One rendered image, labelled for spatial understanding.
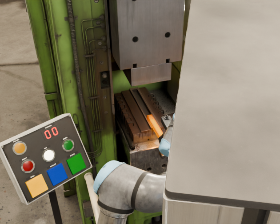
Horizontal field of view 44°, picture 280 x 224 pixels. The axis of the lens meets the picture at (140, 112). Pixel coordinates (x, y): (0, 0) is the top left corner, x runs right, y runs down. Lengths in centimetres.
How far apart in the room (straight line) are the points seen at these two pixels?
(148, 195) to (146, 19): 81
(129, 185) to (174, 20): 83
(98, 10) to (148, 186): 90
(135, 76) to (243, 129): 149
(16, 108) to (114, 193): 306
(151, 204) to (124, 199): 8
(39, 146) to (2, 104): 258
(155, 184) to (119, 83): 128
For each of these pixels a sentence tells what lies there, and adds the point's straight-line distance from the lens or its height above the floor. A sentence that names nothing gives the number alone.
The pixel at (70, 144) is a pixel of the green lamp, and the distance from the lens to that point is 163.
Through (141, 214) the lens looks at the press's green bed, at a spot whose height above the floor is 40.
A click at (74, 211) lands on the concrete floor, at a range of 279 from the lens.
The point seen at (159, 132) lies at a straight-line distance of 178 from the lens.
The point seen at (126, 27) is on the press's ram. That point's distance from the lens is 153.
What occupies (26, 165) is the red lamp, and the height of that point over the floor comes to 110.
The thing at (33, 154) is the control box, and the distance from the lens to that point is 158.
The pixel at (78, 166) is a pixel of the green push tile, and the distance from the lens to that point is 165.
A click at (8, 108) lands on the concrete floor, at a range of 405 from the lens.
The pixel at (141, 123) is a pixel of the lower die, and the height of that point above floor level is 99.
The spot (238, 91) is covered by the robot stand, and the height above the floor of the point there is 203.
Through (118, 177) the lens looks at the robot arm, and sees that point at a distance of 103.
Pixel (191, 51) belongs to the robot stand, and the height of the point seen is 203.
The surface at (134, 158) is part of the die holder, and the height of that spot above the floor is 87.
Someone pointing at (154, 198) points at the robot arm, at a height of 137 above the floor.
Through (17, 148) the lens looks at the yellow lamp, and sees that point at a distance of 156.
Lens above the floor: 212
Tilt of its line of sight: 35 degrees down
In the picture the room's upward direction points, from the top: 1 degrees counter-clockwise
